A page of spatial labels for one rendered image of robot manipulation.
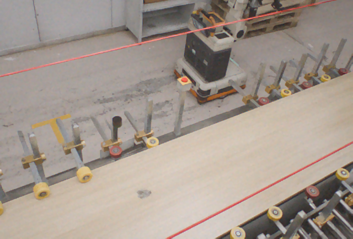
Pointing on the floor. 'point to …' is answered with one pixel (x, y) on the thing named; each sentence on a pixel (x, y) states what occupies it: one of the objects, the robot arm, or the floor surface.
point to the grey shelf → (150, 15)
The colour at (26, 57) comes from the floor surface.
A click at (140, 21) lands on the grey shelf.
